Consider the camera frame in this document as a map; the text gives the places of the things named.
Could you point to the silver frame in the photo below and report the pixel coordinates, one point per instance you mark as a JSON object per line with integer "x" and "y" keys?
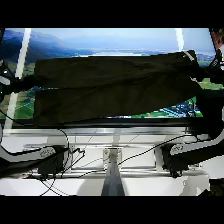
{"x": 112, "y": 180}

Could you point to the dark green pants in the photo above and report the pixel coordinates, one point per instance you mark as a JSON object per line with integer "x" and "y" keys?
{"x": 113, "y": 90}

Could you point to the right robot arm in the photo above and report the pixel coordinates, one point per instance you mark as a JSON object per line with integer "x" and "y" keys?
{"x": 210, "y": 113}

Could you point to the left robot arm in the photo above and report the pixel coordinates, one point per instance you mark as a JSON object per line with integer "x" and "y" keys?
{"x": 23, "y": 160}

